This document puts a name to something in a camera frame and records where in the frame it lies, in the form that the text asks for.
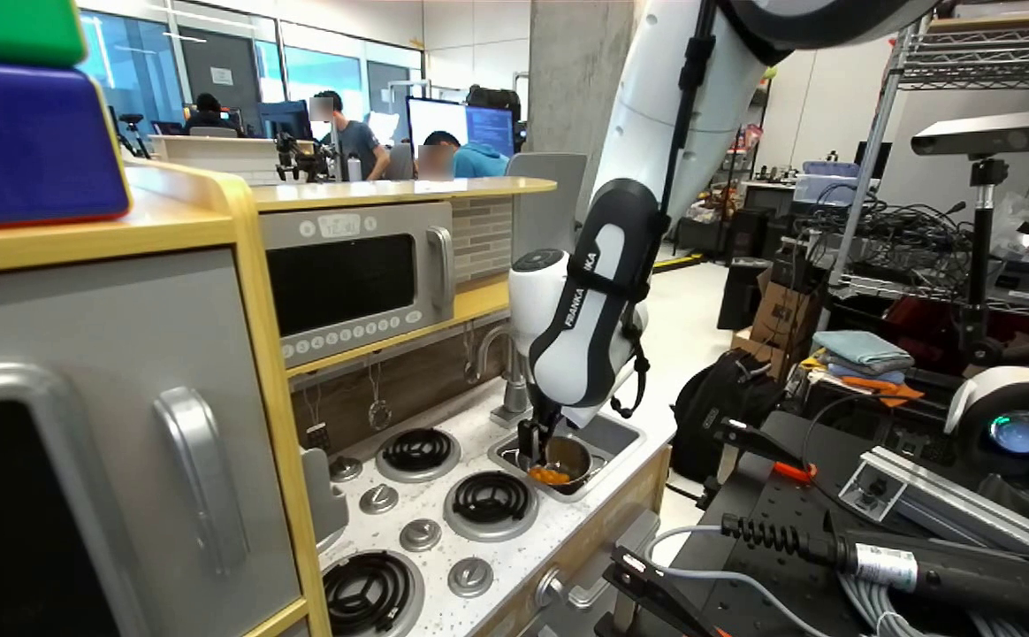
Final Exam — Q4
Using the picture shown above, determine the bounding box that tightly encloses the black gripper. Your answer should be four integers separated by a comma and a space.
516, 390, 568, 474

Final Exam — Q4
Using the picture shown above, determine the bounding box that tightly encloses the yellow orange toy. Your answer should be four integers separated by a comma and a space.
531, 464, 581, 491

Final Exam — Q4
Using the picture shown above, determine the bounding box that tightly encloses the small steel pot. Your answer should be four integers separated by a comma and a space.
521, 431, 598, 495

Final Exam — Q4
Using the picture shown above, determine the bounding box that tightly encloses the grey toy faucet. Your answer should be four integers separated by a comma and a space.
473, 324, 538, 431

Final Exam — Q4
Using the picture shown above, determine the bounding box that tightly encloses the black toy stove burner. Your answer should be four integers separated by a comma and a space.
321, 547, 426, 637
442, 467, 542, 547
372, 426, 462, 487

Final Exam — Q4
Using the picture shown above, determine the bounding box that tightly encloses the grey toy sink basin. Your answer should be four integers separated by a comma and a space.
489, 412, 647, 504

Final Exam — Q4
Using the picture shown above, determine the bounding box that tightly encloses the grey toy microwave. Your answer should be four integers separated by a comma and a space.
257, 201, 458, 371

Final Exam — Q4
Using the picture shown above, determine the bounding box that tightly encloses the wooden toy play kitchen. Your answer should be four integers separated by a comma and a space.
0, 155, 675, 637

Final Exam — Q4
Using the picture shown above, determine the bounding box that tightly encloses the black bar clamp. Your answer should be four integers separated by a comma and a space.
600, 542, 717, 637

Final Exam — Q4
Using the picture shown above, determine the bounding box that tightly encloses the black backpack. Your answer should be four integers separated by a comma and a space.
669, 351, 780, 483

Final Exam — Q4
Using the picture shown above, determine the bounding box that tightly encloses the printed cardboard shipping box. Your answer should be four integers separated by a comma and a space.
750, 277, 825, 358

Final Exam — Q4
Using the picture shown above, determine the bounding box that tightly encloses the person in blue shirt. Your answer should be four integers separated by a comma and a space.
417, 127, 514, 181

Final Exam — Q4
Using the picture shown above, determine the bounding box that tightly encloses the computer monitor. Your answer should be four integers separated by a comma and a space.
462, 104, 521, 161

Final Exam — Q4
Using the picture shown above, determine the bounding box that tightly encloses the folded blue cloth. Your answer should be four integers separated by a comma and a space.
809, 325, 920, 382

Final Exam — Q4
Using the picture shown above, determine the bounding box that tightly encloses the standing person in grey shirt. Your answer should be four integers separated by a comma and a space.
308, 89, 389, 186

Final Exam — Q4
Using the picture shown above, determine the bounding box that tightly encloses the white and black round device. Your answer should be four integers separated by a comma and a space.
944, 364, 1029, 479

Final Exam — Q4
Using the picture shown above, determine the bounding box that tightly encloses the hanging metal ring hook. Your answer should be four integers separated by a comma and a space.
362, 358, 399, 431

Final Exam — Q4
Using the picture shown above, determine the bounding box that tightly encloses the small orange handled clamp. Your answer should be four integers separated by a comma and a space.
709, 419, 825, 489

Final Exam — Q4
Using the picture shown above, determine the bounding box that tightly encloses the grey coiled cable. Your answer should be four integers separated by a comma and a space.
833, 570, 1012, 637

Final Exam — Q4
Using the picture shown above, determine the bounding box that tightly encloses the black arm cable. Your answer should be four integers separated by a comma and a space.
557, 0, 725, 421

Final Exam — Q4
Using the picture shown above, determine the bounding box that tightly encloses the aluminium extrusion rail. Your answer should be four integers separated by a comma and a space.
839, 443, 1029, 568

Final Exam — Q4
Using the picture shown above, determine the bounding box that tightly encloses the black ribbed tool handle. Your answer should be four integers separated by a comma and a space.
717, 511, 1029, 629

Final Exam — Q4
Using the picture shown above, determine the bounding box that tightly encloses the black camera on stand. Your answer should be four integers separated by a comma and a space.
908, 104, 1029, 364

